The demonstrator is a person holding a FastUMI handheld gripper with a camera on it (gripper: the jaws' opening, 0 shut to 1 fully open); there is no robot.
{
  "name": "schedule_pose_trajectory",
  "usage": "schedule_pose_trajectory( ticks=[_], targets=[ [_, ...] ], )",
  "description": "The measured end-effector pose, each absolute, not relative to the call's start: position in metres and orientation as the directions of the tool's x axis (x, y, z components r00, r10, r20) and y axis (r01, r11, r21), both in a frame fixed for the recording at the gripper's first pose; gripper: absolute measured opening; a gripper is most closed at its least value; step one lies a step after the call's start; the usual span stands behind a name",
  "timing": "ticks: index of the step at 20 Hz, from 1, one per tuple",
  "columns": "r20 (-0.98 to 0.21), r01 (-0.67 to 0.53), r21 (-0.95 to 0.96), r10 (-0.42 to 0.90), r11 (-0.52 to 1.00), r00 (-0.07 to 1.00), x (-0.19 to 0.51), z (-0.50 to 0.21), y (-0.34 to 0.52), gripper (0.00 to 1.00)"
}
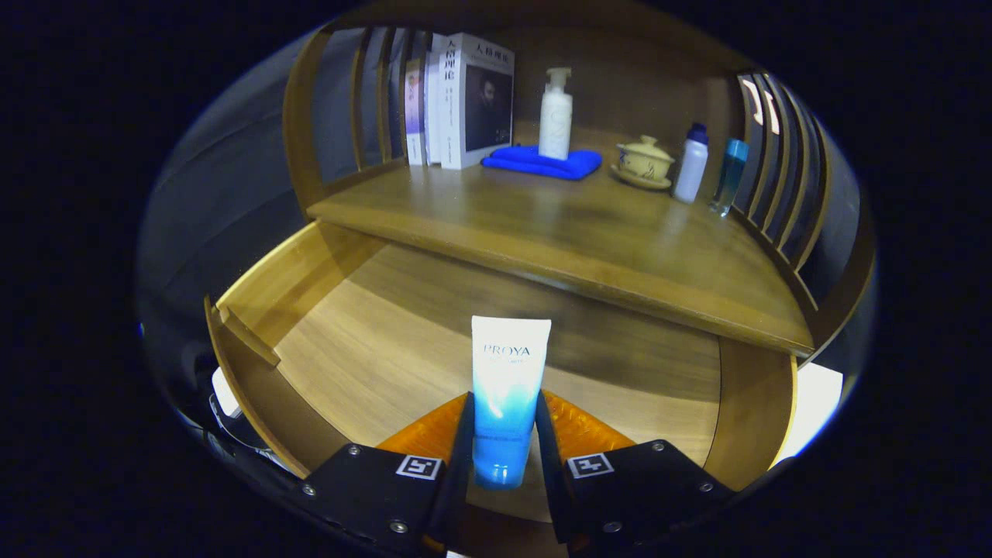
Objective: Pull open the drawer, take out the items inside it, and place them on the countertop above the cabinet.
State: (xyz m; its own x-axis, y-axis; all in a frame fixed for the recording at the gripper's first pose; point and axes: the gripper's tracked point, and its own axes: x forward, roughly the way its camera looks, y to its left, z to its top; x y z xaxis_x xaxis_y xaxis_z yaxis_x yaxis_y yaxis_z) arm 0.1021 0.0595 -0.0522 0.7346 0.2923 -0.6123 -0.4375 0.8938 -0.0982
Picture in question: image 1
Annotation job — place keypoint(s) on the white filing cabinet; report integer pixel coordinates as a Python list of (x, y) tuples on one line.
[(814, 403)]

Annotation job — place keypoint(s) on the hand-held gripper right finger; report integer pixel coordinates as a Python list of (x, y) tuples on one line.
[(546, 473)]

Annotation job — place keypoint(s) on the wooden countertop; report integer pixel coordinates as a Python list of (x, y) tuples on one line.
[(589, 225)]

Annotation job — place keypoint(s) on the blue folded cloth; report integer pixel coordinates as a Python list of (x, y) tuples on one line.
[(519, 161)]

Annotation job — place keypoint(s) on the yellow lidded teacup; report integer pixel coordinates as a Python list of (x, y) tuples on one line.
[(645, 159)]

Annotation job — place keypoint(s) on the purple book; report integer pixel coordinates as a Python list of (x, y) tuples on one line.
[(415, 108)]

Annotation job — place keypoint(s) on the wooden cabinet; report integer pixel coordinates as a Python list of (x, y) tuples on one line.
[(643, 70)]

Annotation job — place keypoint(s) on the clear blue bottle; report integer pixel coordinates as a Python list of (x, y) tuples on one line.
[(729, 178)]

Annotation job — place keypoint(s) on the blue and white tube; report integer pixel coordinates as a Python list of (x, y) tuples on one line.
[(508, 387)]

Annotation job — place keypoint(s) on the white book with portrait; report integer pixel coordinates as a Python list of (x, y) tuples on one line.
[(480, 101)]

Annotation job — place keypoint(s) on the white plastic device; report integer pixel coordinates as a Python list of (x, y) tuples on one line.
[(223, 391)]

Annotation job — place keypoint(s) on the wooden drawer with black knob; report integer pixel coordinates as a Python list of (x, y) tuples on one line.
[(372, 341)]

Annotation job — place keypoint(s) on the thin white book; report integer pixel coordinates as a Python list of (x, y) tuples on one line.
[(432, 101)]

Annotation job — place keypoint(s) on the yellow saucer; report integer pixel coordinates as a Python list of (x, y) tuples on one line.
[(639, 183)]

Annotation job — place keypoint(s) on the white pump bottle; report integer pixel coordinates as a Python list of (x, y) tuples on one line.
[(556, 116)]

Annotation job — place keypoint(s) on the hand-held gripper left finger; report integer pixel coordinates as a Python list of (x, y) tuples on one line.
[(463, 465)]

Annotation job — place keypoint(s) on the white bottle with blue cap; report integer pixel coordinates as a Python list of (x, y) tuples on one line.
[(690, 167)]

